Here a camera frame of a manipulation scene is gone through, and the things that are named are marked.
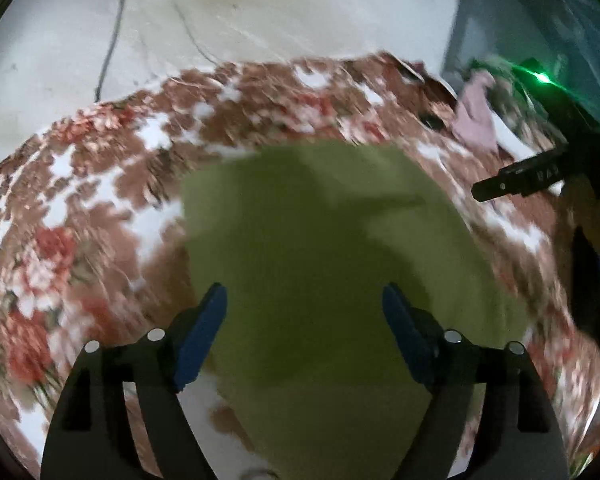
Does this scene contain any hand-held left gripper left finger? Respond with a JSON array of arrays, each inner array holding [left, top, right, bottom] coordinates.
[[40, 282, 228, 480]]

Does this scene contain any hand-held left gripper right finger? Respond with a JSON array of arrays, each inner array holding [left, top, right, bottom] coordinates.
[[382, 282, 571, 480]]

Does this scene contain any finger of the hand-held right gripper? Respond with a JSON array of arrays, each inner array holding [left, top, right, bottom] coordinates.
[[471, 147, 568, 202], [570, 225, 600, 361]]

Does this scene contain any green cloth garment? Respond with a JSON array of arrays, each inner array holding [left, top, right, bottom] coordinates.
[[180, 141, 531, 480]]

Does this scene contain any white bolster pillow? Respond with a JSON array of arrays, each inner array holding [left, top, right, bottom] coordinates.
[[492, 117, 563, 196]]

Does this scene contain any pink cloth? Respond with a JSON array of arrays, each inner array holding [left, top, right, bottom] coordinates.
[[452, 70, 501, 153]]

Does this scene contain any teal curtain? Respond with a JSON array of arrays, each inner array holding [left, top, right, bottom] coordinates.
[[442, 0, 600, 126]]

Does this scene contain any floral printed blanket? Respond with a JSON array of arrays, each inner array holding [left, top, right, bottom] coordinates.
[[0, 52, 600, 480]]

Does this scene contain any black wall cable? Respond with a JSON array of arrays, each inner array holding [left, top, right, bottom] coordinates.
[[95, 0, 128, 103]]

